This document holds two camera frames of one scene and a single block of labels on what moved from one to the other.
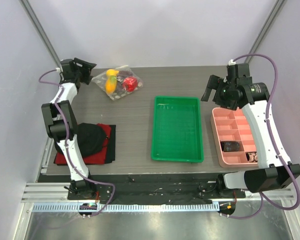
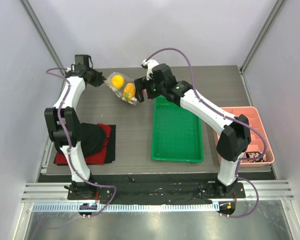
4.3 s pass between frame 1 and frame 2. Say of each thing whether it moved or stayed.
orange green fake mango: moved
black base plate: stayed
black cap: stayed
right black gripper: moved
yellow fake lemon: moved
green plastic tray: stayed
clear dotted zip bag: moved
